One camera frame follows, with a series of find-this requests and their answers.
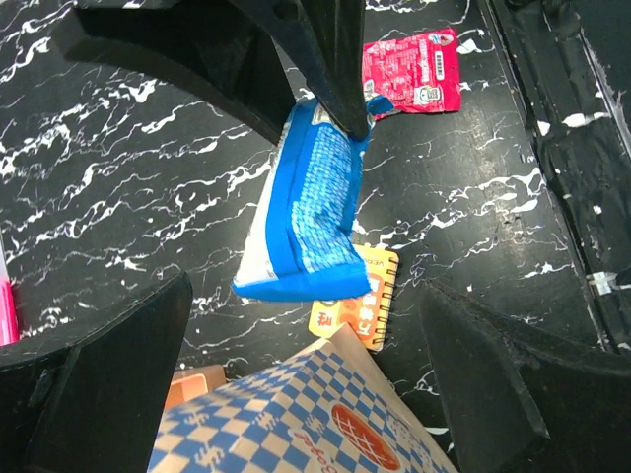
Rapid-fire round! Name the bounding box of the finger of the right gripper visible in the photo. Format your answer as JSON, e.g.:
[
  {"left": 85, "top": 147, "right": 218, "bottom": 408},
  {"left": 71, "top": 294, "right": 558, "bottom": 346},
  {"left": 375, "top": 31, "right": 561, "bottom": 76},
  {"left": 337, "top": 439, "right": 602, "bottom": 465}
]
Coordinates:
[
  {"left": 52, "top": 1, "right": 295, "bottom": 144},
  {"left": 255, "top": 0, "right": 368, "bottom": 138}
]

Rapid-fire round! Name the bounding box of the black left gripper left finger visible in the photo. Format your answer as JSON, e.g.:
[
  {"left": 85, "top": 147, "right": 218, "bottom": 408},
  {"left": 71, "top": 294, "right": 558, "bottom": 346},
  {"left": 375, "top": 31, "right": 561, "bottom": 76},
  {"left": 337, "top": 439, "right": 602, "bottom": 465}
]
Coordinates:
[{"left": 1, "top": 272, "right": 192, "bottom": 472}]

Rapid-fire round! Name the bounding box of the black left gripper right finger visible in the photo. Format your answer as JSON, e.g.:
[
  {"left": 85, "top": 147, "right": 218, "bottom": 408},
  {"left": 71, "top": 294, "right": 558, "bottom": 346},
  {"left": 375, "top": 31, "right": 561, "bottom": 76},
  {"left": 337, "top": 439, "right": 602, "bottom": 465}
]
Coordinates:
[{"left": 420, "top": 284, "right": 630, "bottom": 472}]

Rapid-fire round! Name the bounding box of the pink candy pack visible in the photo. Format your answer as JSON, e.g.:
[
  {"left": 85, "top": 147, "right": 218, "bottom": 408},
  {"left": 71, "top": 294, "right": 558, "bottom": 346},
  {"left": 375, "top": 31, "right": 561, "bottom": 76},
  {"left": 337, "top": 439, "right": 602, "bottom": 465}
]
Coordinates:
[{"left": 362, "top": 29, "right": 461, "bottom": 120}]

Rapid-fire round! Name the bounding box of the white checkered paper bag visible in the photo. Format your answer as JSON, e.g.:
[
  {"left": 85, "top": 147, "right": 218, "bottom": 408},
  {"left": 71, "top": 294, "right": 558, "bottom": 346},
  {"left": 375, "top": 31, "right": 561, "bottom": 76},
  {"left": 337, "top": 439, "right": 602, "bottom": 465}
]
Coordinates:
[{"left": 148, "top": 325, "right": 455, "bottom": 472}]

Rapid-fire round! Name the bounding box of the blue wafer bar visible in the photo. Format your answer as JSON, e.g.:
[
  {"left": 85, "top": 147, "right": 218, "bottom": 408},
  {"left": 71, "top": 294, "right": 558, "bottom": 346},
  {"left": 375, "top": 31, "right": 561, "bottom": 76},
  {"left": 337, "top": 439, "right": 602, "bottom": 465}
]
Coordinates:
[{"left": 233, "top": 99, "right": 370, "bottom": 303}]

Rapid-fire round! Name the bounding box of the orange plastic file organizer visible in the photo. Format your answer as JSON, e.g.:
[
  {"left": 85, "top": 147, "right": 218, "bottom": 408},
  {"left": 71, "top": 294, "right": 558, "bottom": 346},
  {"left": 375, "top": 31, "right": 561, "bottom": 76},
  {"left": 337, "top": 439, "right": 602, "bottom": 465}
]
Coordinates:
[{"left": 165, "top": 365, "right": 227, "bottom": 410}]

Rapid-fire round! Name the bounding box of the orange cracker pack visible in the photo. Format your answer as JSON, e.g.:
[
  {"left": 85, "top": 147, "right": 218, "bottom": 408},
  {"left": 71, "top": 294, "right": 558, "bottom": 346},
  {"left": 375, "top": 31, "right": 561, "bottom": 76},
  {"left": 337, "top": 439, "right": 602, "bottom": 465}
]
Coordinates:
[{"left": 309, "top": 244, "right": 399, "bottom": 353}]

